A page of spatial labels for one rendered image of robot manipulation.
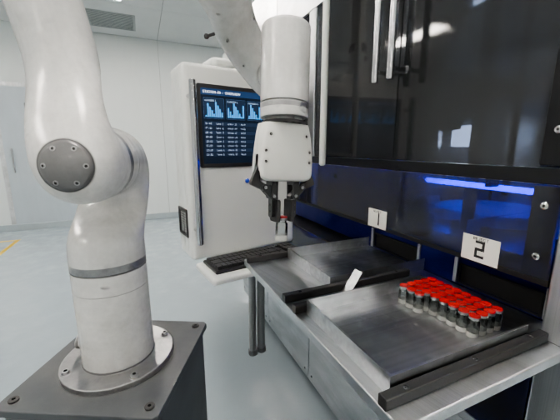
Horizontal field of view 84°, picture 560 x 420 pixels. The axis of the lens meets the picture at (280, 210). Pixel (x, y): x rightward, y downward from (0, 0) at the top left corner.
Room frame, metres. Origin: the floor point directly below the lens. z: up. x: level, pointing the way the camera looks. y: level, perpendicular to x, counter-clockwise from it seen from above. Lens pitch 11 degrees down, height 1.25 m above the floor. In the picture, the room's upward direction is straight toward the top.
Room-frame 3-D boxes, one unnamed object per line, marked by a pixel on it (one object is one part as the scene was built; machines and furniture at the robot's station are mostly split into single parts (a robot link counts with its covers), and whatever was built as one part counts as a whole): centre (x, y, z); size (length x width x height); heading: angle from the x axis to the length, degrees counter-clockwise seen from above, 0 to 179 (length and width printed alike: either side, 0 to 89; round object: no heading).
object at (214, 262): (1.19, 0.09, 0.82); 0.40 x 0.14 x 0.02; 123
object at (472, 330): (0.62, -0.35, 0.90); 0.18 x 0.02 x 0.05; 24
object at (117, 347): (0.52, 0.30, 0.95); 0.19 x 0.19 x 0.18
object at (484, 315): (0.63, -0.37, 0.90); 0.18 x 0.02 x 0.05; 24
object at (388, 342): (0.59, -0.27, 0.90); 0.34 x 0.26 x 0.04; 114
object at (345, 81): (1.17, -0.25, 1.51); 0.47 x 0.01 x 0.59; 24
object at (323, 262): (0.95, -0.23, 0.90); 0.34 x 0.26 x 0.04; 114
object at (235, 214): (1.38, 0.19, 1.19); 0.50 x 0.19 x 0.78; 123
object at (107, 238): (0.55, 0.31, 1.16); 0.19 x 0.12 x 0.24; 10
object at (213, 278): (1.22, 0.11, 0.79); 0.45 x 0.28 x 0.03; 123
